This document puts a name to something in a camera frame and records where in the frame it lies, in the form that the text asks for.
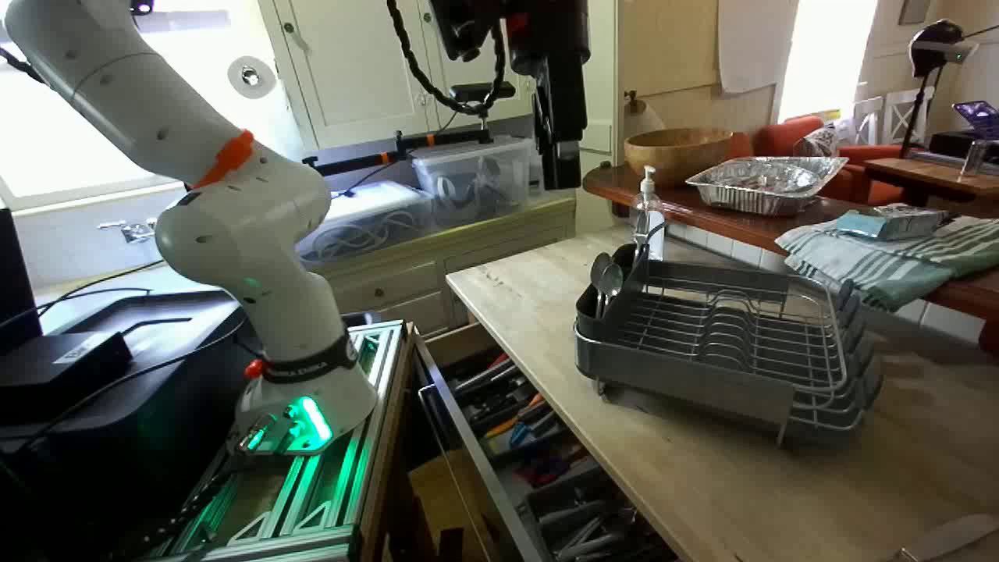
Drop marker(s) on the large wooden bowl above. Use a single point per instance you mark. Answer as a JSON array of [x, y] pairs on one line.
[[676, 150]]

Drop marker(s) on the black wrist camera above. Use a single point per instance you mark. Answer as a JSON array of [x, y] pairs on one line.
[[462, 25]]

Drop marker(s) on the white low cabinet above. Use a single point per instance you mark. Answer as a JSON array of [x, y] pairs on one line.
[[439, 270]]

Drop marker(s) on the small brown side table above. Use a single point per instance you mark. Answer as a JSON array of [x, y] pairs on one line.
[[933, 175]]

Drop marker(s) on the clear hand sanitizer pump bottle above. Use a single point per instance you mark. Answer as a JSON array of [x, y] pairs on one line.
[[649, 214]]

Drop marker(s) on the black floor lamp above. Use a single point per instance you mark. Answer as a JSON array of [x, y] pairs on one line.
[[939, 48]]

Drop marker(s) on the large black controller box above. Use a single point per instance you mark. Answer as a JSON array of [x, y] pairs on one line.
[[115, 458]]

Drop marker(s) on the dark wooden table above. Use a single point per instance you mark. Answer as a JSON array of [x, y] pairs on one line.
[[730, 223]]

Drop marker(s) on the purple object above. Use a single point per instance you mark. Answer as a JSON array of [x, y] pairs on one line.
[[979, 115]]

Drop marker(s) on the red sofa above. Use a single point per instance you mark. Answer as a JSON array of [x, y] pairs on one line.
[[790, 136]]

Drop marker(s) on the aluminium foil tray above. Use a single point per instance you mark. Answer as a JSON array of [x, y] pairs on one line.
[[765, 183]]

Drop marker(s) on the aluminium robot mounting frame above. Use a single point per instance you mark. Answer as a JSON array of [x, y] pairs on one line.
[[313, 488]]

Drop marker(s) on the small black flat box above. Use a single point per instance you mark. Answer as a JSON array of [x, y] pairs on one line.
[[58, 371]]

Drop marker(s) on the light blue flat packet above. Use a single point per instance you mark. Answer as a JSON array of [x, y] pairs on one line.
[[891, 223]]

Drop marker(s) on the silver metal spoon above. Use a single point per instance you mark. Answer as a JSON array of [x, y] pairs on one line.
[[607, 276]]

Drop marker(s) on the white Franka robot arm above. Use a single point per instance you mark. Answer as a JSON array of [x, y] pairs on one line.
[[237, 228]]

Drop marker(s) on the black rod with orange clamps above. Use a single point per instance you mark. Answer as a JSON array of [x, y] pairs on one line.
[[394, 150]]

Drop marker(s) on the open tool drawer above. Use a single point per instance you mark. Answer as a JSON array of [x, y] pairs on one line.
[[542, 458]]

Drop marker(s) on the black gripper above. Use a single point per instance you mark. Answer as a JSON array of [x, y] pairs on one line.
[[562, 43]]

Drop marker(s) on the grey dish rack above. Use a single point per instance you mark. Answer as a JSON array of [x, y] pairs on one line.
[[730, 346]]

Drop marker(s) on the black computer monitor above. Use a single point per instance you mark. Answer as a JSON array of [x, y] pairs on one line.
[[15, 276]]

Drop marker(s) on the clear plastic storage bin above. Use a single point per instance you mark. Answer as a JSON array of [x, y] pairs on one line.
[[473, 175], [364, 223]]

